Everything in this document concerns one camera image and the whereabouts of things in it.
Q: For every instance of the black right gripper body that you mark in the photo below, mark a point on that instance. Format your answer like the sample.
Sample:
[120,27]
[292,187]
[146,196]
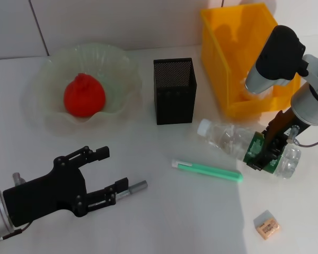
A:
[278,124]

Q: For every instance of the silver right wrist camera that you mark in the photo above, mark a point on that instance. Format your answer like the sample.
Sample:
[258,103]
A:
[278,53]

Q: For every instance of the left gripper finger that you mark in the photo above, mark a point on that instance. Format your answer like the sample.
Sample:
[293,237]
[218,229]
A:
[108,191]
[100,153]

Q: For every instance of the translucent wavy fruit plate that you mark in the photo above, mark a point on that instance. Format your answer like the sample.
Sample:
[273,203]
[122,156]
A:
[116,68]

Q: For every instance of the yellow plastic storage bin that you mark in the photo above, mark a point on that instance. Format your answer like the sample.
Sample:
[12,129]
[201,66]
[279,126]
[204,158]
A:
[217,53]

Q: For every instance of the clear bottle green label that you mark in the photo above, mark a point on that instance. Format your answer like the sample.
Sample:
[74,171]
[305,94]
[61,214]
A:
[228,137]

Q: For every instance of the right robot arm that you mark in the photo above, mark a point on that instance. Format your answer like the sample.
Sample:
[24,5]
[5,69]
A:
[312,90]

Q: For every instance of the black mesh pen holder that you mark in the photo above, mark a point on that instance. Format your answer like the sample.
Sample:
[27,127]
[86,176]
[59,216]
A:
[175,105]

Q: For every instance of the green pen white cap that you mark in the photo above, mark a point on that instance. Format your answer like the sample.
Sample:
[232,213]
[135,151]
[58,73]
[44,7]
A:
[209,170]

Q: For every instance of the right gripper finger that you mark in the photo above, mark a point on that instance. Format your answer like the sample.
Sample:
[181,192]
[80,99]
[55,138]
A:
[258,161]
[278,145]

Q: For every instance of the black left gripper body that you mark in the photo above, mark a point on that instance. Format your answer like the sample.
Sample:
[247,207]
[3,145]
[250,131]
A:
[42,193]

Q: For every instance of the silver glitter marker pen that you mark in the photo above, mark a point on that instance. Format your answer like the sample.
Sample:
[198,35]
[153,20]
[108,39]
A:
[137,186]

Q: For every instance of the orange eraser grey sleeve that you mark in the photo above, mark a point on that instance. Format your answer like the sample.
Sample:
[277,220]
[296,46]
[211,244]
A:
[267,225]

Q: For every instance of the red-orange fruit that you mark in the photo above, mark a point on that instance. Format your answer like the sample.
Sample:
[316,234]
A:
[84,98]

